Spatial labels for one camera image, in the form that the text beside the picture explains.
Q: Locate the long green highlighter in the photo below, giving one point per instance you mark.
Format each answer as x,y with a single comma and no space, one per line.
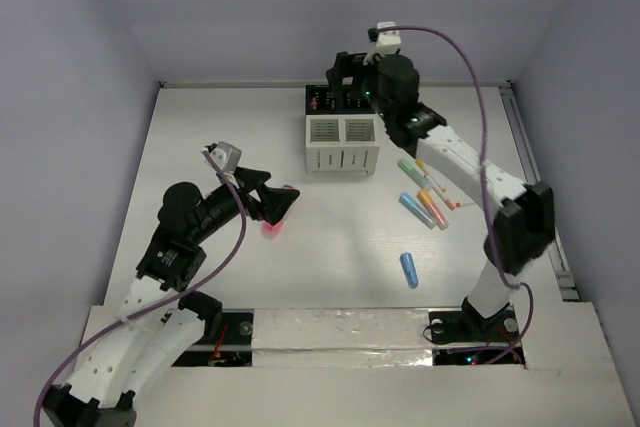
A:
410,170

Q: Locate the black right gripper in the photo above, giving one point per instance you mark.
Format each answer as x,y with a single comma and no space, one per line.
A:
348,64

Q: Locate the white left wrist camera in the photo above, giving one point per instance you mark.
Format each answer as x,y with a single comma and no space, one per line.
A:
222,157

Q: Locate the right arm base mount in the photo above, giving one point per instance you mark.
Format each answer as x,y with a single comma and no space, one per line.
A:
455,343

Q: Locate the yellow-capped white pen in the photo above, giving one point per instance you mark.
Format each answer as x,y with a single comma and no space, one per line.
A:
437,187

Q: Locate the pink glue stick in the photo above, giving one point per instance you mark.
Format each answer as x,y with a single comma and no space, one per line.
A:
271,231

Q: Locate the white four-slot pen organizer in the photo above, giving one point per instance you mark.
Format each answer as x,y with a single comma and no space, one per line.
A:
340,138

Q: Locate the long blue pastel highlighter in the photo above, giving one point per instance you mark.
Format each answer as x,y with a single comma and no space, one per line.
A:
415,208

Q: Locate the orange pink pastel highlighter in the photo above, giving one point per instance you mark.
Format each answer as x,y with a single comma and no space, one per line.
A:
431,207

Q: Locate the aluminium rail right edge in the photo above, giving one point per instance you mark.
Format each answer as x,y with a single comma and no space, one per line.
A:
564,277

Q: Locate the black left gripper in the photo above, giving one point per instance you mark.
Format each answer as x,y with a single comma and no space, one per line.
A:
251,195

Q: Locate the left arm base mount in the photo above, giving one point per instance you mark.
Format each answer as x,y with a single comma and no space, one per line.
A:
230,346

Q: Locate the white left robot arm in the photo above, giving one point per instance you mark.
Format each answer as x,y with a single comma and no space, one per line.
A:
164,311

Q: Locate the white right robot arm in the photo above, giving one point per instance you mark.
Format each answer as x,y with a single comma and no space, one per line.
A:
521,215

